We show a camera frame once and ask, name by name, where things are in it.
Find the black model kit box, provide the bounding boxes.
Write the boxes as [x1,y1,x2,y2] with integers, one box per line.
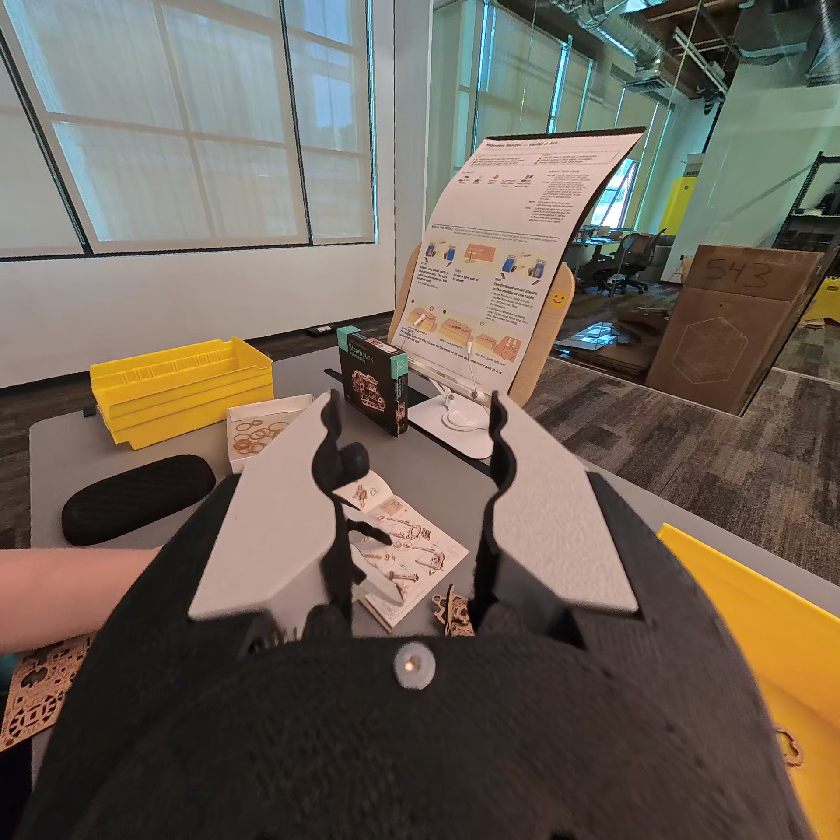
[336,326,409,438]

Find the flattened cardboard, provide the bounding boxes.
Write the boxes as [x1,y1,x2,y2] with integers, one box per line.
[558,322,664,378]

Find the instruction booklet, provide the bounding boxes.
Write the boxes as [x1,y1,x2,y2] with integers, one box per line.
[331,482,470,634]

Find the printed instruction sheet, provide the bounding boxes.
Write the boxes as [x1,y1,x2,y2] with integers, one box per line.
[387,128,647,398]

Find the large paned window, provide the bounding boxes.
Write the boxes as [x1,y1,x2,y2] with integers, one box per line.
[0,0,378,258]

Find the yellow floor sign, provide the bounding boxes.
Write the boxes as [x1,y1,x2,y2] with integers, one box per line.
[804,276,840,322]

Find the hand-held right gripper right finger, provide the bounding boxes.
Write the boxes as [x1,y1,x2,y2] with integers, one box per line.
[472,391,641,624]

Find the black wrist rest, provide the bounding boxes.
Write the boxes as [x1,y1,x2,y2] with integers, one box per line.
[62,454,217,547]

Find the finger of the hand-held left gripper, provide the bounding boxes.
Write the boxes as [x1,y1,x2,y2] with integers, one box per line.
[351,545,406,606]
[343,514,393,547]

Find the large cardboard box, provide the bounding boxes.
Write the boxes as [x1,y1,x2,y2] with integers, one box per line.
[646,244,824,416]

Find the white cardboard tray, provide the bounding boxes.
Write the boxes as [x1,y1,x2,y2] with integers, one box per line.
[226,394,317,475]

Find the black office chair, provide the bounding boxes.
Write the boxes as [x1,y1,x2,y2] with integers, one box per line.
[577,243,614,296]
[610,230,667,296]

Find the black metal rack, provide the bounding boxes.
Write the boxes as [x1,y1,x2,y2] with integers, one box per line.
[774,151,840,252]

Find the person's left forearm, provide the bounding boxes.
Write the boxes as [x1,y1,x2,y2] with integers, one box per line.
[0,548,164,657]

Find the laser-cut wooden sheet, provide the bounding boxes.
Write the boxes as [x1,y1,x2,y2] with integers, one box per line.
[0,633,93,752]

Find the wooden model assembly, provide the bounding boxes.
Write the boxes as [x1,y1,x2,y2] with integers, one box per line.
[430,584,478,639]

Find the metal ceiling duct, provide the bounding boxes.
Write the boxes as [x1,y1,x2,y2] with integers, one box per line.
[577,0,729,99]

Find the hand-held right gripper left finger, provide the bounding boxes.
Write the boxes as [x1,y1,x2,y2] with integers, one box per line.
[188,390,365,623]

